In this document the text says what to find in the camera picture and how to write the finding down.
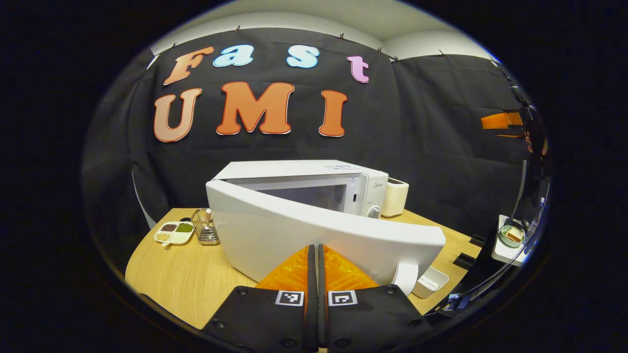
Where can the black device with screen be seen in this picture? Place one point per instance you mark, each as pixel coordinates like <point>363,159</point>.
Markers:
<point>451,302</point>

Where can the white rectangular tray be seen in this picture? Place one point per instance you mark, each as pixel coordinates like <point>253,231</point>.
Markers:
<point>434,282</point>

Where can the white side stand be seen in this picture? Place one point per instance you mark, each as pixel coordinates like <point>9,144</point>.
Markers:
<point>505,255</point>

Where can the green round plate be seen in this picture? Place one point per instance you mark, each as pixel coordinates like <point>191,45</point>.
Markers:
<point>504,240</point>

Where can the black flat block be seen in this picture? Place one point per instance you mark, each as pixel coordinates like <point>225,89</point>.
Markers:
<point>464,260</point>
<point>478,240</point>

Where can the brown cake slice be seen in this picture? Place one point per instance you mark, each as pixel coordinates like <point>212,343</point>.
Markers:
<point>514,234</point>

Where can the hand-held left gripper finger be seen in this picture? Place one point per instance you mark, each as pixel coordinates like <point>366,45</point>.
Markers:
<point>322,314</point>
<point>311,314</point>

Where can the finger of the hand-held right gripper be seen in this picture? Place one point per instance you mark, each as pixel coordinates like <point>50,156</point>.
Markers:
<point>510,136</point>
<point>500,120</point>

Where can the cream divided plate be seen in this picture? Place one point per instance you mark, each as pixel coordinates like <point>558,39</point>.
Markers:
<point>174,234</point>

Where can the white microwave oven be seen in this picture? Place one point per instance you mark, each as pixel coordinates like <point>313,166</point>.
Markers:
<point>294,230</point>

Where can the white toaster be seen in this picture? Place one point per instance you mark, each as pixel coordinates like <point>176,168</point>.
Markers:
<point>395,198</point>

